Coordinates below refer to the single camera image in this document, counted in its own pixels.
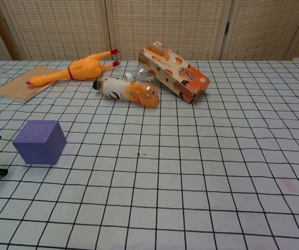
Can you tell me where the purple foam cube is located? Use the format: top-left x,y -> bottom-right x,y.
12,120 -> 67,165

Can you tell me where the brown kraft spiral notebook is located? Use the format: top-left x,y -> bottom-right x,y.
0,65 -> 59,104

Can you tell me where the yellow rubber chicken toy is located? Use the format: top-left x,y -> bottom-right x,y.
26,48 -> 121,89

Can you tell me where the orange juice plastic bottle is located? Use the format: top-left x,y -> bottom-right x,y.
92,77 -> 161,108

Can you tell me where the crushed clear plastic bottle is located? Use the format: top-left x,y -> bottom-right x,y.
124,65 -> 163,84

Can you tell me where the white black grid tablecloth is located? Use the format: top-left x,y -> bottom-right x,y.
0,59 -> 299,250

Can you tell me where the orange white snack box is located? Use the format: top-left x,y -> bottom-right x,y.
138,41 -> 211,104

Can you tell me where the beige woven folding screen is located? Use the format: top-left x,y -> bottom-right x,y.
0,0 -> 299,62

